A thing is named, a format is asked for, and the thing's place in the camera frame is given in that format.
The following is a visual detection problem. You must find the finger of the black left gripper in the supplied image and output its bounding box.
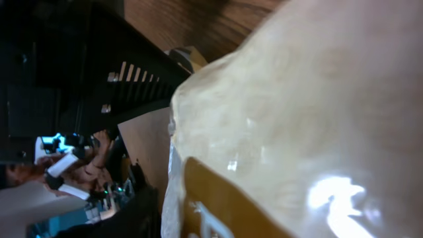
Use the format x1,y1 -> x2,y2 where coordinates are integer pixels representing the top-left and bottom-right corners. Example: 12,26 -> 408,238
75,6 -> 190,132

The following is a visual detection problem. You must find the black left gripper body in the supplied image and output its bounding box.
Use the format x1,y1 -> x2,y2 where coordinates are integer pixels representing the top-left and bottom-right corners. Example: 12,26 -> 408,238
1,1 -> 126,165

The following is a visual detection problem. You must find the brown snack pouch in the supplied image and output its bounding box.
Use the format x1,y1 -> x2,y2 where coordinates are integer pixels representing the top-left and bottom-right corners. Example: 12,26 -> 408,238
163,0 -> 422,237

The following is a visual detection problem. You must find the person in background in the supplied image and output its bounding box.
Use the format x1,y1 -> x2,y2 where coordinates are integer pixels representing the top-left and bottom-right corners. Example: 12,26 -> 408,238
1,130 -> 114,192

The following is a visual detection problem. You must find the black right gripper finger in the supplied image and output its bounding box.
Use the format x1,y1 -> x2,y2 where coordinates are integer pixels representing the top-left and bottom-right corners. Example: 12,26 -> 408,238
55,186 -> 161,238

